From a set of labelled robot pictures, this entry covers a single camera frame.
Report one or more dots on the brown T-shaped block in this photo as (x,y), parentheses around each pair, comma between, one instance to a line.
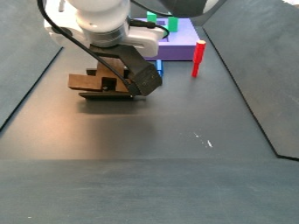
(99,79)

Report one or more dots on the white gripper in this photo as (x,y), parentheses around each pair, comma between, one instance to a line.
(107,33)

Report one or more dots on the red hexagonal peg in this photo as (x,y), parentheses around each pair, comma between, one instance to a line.
(198,57)

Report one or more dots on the purple base block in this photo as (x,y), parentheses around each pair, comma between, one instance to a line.
(177,45)

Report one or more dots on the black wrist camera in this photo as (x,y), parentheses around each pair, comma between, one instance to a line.
(145,78)

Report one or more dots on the green U-shaped block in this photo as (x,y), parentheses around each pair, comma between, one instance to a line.
(169,22)

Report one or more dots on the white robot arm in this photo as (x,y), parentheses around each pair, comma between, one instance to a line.
(90,10)

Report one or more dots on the blue cylindrical peg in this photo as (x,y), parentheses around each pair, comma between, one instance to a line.
(159,67)

